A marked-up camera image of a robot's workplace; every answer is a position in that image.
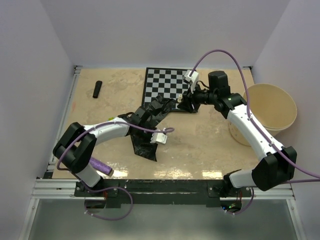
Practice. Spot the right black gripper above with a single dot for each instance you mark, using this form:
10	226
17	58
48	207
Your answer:
186	103

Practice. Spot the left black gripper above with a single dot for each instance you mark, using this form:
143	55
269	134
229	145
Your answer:
152	128

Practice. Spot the black trash bag roll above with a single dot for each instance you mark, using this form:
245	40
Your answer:
97	89

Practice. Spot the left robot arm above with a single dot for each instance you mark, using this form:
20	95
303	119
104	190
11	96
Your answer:
75	147

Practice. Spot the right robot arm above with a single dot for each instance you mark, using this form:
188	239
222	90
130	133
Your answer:
276	162

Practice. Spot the beige round trash bin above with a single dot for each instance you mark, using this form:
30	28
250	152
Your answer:
273	107

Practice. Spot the white chess piece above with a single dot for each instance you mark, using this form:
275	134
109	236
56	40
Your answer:
179	99

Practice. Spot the black white chessboard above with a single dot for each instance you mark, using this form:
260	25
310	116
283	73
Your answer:
166	82

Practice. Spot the purple glitter microphone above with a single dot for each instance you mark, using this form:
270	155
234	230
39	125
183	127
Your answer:
101	167

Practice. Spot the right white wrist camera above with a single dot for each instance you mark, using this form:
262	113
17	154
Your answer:
191	78

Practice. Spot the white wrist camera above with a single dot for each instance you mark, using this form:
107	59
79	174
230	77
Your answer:
191	78
159	137

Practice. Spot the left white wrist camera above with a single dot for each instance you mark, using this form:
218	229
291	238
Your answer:
159	137

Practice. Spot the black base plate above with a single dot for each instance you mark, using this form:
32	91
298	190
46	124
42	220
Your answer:
112	193

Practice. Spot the aluminium left rail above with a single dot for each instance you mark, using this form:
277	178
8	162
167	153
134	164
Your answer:
51	166

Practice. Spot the aluminium rail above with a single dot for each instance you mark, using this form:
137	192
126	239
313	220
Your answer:
65	188
51	166

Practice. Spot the aluminium front rail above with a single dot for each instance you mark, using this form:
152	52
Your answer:
65	188

